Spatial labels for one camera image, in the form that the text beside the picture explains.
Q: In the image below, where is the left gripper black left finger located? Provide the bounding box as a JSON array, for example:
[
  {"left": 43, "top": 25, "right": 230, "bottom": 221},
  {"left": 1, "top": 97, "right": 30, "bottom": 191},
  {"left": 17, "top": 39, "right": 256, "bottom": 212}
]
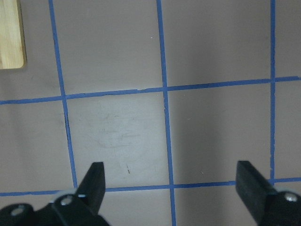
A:
[{"left": 75, "top": 162, "right": 106, "bottom": 215}]

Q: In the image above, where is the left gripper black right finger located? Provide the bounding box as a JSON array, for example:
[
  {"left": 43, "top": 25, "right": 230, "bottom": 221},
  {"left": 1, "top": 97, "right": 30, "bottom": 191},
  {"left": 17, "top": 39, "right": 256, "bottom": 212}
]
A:
[{"left": 236, "top": 161, "right": 277, "bottom": 225}]

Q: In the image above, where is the light wooden board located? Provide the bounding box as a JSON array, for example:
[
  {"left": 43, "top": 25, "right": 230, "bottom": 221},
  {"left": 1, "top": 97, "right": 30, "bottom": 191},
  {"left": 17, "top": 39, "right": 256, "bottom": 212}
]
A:
[{"left": 0, "top": 0, "right": 27, "bottom": 70}]

